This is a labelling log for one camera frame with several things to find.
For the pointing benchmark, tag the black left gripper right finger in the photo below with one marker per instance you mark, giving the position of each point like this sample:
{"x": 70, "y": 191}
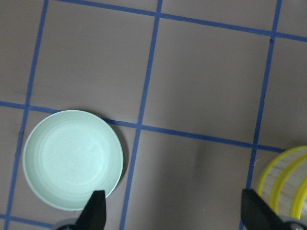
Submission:
{"x": 256, "y": 214}

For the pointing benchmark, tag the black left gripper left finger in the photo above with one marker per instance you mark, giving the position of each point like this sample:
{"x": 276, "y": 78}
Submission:
{"x": 93, "y": 216}

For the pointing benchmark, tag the pale green plate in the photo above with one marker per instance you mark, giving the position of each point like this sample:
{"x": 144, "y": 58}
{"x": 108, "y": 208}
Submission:
{"x": 68, "y": 156}

